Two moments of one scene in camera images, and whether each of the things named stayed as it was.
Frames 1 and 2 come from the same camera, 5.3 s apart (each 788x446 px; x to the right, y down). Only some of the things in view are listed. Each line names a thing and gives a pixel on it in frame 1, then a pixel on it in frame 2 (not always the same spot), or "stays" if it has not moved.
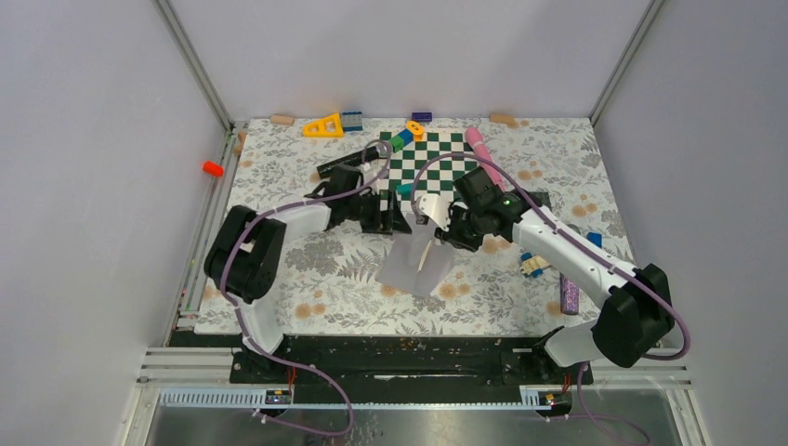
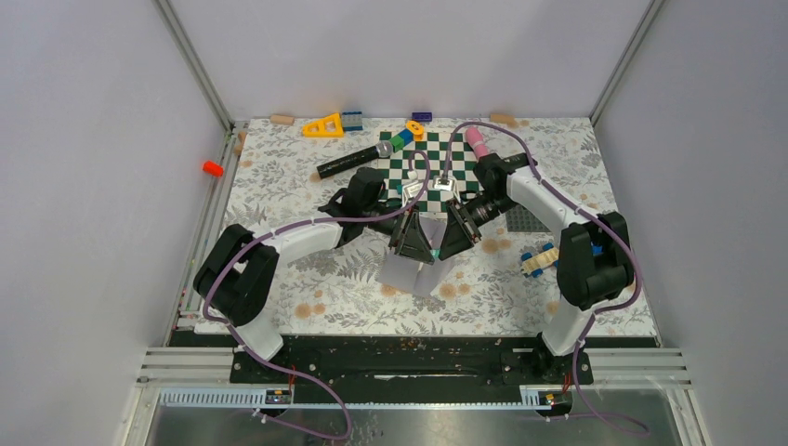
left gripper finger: x=399 y=222 → x=417 y=241
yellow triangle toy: x=330 y=126 stays
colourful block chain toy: x=414 y=130 stays
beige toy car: x=532 y=265 stays
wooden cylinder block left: x=286 y=120 stays
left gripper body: x=372 y=217 → x=401 y=225
